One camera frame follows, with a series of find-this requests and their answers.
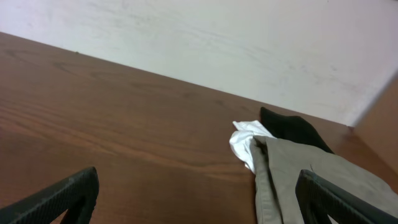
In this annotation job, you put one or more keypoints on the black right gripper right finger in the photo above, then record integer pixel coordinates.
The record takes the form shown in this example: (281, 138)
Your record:
(320, 201)

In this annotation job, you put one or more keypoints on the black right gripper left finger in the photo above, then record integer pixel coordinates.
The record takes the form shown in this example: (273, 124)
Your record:
(74, 197)

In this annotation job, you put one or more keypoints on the grey-green shorts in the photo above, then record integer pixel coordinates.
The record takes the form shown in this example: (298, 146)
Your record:
(277, 164)

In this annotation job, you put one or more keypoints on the black garment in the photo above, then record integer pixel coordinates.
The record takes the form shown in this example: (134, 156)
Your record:
(292, 128)

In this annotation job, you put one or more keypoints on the brown cardboard box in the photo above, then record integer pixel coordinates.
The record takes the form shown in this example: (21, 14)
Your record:
(378, 127)

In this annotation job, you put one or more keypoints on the white garment on right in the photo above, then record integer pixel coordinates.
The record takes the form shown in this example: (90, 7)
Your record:
(241, 139)

